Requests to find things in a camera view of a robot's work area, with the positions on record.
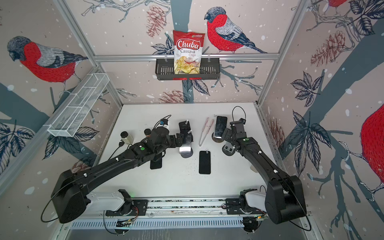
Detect orange spice jar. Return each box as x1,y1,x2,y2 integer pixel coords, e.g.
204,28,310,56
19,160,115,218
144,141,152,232
144,129,152,138

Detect pale spice jar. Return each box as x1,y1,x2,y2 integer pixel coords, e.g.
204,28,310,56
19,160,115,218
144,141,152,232
120,131,134,145

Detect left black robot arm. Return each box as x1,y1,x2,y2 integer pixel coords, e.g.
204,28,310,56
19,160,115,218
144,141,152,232
51,127,186,224

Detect white mesh wall basket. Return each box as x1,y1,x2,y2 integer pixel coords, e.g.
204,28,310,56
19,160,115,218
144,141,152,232
48,73,110,137

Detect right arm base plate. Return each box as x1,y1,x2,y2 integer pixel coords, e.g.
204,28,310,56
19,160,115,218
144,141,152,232
221,198,265,216

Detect aluminium rail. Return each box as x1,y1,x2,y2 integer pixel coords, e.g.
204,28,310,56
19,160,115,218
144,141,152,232
79,192,240,219

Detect black phone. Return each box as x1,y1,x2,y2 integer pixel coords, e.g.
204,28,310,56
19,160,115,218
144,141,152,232
150,158,163,170
199,151,211,175
213,116,228,139

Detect black wire wall basket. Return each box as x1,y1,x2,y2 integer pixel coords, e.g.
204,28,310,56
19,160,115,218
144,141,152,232
155,58,221,81

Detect Chuba cassava chips bag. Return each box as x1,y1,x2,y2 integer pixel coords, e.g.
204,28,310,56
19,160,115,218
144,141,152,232
173,30,205,74

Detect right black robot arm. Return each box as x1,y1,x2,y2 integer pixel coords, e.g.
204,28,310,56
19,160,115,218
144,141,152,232
222,119,307,224

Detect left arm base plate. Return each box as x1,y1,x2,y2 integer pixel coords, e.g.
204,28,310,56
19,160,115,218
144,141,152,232
105,200,149,217

